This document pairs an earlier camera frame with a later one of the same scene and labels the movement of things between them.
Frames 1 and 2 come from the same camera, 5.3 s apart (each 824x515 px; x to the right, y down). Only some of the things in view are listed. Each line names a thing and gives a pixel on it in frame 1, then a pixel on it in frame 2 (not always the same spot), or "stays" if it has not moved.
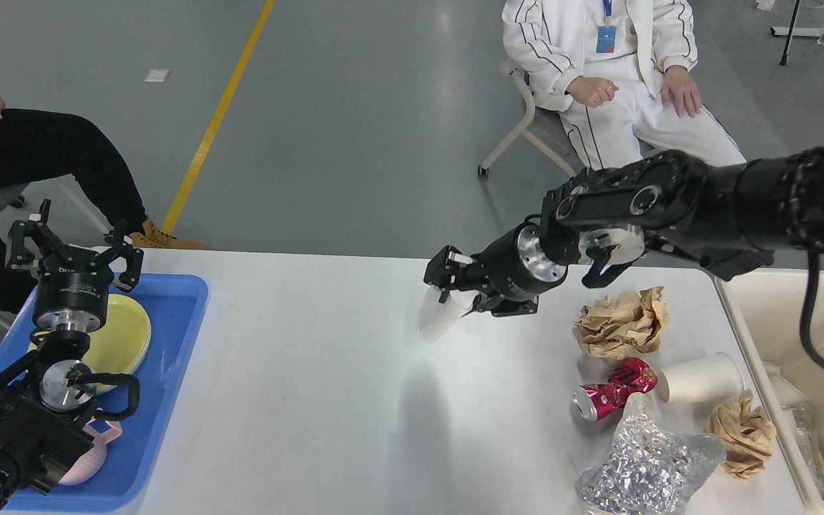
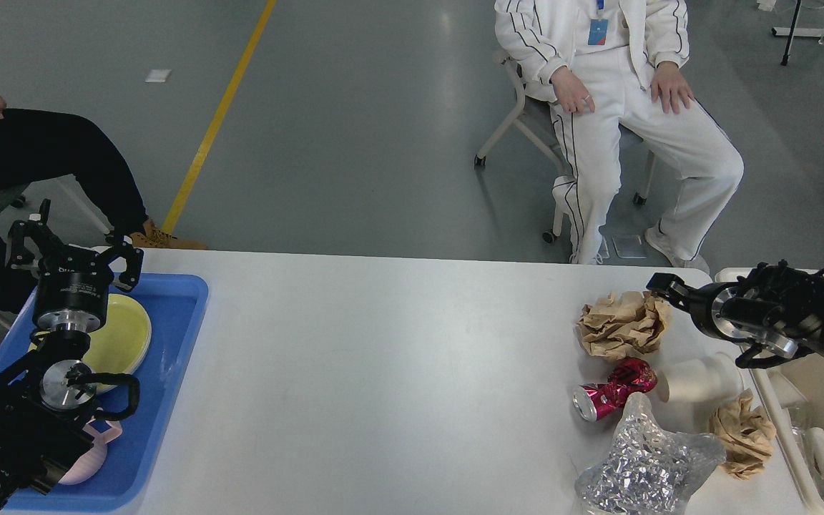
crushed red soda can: x=593 y=401 stays
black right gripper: x=516 y=266 → x=697 y=300
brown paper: x=624 y=324 stays
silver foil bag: x=652 y=467 stays
